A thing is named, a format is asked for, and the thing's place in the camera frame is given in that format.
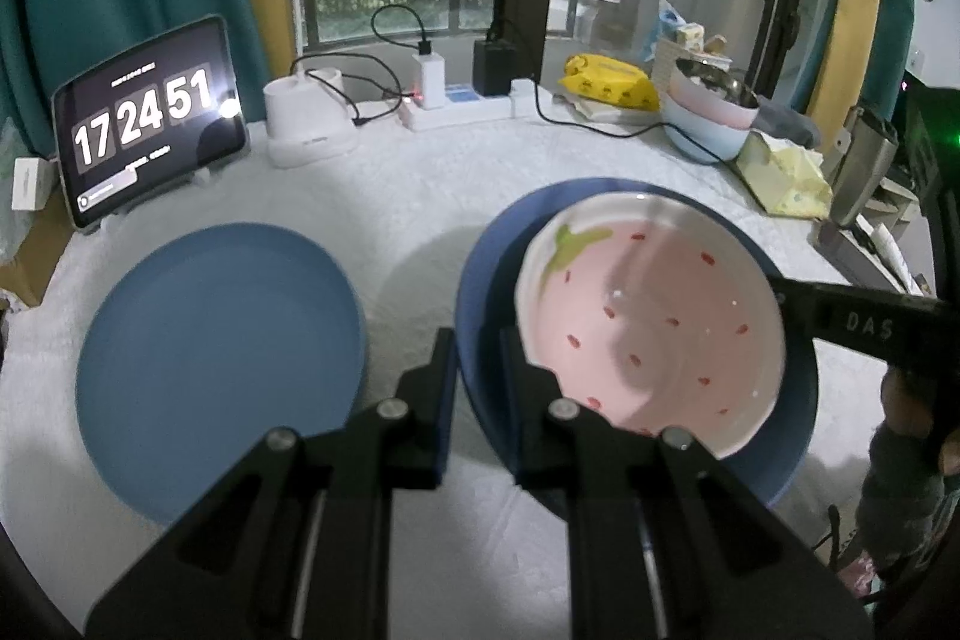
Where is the white charger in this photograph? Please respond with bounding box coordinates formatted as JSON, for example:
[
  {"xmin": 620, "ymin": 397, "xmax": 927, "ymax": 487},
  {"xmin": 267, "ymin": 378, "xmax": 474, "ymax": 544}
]
[{"xmin": 412, "ymin": 51, "xmax": 447, "ymax": 109}]

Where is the pink strawberry bowl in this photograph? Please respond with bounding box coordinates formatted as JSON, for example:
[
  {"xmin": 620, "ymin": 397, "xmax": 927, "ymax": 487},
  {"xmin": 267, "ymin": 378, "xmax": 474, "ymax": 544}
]
[{"xmin": 514, "ymin": 194, "xmax": 787, "ymax": 461}]

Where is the grey cloth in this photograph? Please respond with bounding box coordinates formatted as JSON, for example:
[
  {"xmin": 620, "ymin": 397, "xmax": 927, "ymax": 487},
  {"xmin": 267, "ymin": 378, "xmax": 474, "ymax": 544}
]
[{"xmin": 754, "ymin": 96, "xmax": 822, "ymax": 150}]

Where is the person's right hand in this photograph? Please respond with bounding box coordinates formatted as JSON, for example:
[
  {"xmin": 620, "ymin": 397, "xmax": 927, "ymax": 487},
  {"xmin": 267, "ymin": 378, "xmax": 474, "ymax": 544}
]
[{"xmin": 877, "ymin": 372, "xmax": 960, "ymax": 444}]

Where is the large blue plate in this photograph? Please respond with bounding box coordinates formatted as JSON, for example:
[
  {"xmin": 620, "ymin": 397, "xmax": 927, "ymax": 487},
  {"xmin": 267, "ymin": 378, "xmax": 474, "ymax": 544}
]
[{"xmin": 75, "ymin": 222, "xmax": 370, "ymax": 526}]

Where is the steel thermos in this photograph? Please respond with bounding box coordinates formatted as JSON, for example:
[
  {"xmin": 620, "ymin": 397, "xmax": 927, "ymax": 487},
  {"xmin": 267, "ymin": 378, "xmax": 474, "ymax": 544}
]
[{"xmin": 829, "ymin": 104, "xmax": 899, "ymax": 229}]

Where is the pink steel-lined bowl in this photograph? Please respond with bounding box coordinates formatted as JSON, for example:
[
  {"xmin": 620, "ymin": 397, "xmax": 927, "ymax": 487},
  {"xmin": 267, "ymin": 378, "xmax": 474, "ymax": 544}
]
[{"xmin": 671, "ymin": 56, "xmax": 758, "ymax": 127}]

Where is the yellow wipes packet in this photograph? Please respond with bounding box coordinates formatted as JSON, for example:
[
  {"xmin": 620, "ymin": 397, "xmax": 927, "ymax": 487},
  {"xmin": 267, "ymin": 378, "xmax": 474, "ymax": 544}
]
[{"xmin": 559, "ymin": 53, "xmax": 661, "ymax": 112}]

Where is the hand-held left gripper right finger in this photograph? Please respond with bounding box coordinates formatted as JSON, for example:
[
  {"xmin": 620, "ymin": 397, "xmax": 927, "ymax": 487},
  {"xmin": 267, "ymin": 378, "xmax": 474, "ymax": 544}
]
[{"xmin": 499, "ymin": 326, "xmax": 875, "ymax": 640}]

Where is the cardboard box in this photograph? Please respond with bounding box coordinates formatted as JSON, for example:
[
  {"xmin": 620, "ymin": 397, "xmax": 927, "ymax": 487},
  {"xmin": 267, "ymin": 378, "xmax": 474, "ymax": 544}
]
[{"xmin": 0, "ymin": 209, "xmax": 72, "ymax": 307}]

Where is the small white box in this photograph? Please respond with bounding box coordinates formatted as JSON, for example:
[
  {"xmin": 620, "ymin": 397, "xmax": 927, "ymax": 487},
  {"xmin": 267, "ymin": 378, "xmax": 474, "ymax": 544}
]
[{"xmin": 13, "ymin": 156, "xmax": 47, "ymax": 211}]

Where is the white plastic basket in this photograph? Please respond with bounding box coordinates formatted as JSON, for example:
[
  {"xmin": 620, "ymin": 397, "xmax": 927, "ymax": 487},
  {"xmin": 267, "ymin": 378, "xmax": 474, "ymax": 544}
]
[{"xmin": 652, "ymin": 40, "xmax": 732, "ymax": 86}]

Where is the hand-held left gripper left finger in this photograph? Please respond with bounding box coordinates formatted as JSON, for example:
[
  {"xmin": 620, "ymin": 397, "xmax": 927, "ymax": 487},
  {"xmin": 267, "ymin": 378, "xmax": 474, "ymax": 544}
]
[{"xmin": 84, "ymin": 326, "xmax": 458, "ymax": 640}]

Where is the light blue bowl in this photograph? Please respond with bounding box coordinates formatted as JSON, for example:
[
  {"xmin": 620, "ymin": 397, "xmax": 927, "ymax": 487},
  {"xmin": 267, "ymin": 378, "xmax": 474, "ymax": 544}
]
[{"xmin": 664, "ymin": 100, "xmax": 751, "ymax": 165}]

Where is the white desk lamp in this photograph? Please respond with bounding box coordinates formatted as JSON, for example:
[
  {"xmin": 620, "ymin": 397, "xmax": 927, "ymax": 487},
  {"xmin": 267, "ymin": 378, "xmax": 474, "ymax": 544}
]
[{"xmin": 216, "ymin": 0, "xmax": 370, "ymax": 169}]

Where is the black device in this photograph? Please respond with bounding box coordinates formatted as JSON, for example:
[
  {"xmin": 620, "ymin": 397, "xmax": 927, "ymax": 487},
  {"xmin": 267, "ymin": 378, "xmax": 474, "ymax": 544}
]
[{"xmin": 900, "ymin": 70, "xmax": 960, "ymax": 221}]

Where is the white power strip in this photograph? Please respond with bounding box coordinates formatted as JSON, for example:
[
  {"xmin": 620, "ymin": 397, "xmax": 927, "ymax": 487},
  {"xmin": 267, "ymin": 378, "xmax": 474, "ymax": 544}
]
[{"xmin": 397, "ymin": 77, "xmax": 556, "ymax": 131}]

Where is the black power adapter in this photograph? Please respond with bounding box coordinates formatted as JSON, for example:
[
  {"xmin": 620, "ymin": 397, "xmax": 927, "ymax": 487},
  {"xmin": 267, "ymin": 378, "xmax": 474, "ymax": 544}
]
[{"xmin": 472, "ymin": 38, "xmax": 518, "ymax": 95}]

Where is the white flat packet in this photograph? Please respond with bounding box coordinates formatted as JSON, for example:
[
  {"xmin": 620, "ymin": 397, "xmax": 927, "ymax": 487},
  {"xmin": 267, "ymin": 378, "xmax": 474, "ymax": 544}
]
[{"xmin": 555, "ymin": 92, "xmax": 661, "ymax": 125}]

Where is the blue packet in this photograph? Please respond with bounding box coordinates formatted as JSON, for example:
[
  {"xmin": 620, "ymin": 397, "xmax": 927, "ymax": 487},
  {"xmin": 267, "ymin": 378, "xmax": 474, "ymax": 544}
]
[{"xmin": 658, "ymin": 0, "xmax": 687, "ymax": 56}]

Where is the smartphone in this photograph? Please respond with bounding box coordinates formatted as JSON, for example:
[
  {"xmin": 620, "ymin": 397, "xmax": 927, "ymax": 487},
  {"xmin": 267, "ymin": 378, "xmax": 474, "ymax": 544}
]
[{"xmin": 814, "ymin": 220, "xmax": 912, "ymax": 292}]

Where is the yellow-green tissue pack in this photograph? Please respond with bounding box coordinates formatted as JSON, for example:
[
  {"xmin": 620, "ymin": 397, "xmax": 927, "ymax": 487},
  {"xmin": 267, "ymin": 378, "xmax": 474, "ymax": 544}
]
[{"xmin": 739, "ymin": 130, "xmax": 833, "ymax": 221}]

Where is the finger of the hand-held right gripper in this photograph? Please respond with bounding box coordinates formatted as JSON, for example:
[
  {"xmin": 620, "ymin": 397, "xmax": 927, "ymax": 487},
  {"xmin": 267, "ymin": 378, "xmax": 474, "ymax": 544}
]
[{"xmin": 771, "ymin": 276, "xmax": 833, "ymax": 341}]

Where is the tablet with clock display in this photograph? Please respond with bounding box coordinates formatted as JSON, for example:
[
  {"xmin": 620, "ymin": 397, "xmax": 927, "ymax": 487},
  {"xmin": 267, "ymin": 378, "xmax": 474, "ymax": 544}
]
[{"xmin": 51, "ymin": 14, "xmax": 250, "ymax": 230}]

